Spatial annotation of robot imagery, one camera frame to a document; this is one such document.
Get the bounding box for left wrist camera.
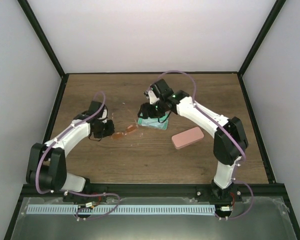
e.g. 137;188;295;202
99;106;109;123

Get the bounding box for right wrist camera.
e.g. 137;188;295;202
143;88;160;105

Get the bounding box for purple cable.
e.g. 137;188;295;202
156;69;255;222
35;91;121;222

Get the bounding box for orange sunglasses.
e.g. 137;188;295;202
110;101;141;141

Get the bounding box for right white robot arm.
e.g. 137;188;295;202
137;79;249;202

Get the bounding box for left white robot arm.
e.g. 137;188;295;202
25;100;115;202

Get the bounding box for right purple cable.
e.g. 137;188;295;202
156;69;255;222

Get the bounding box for black aluminium frame rail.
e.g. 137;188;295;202
19;183;289;203

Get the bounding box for grey glasses case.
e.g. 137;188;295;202
137;112;170;130

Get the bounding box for pink glasses case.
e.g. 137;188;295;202
171;127;204;150

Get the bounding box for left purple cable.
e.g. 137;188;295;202
35;91;121;222

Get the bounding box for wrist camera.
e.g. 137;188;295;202
99;106;109;123
143;88;160;105

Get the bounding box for blue cleaning cloth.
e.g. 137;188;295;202
139;118;169;130

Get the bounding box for blue slotted cable duct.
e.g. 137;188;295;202
26;204;216;216

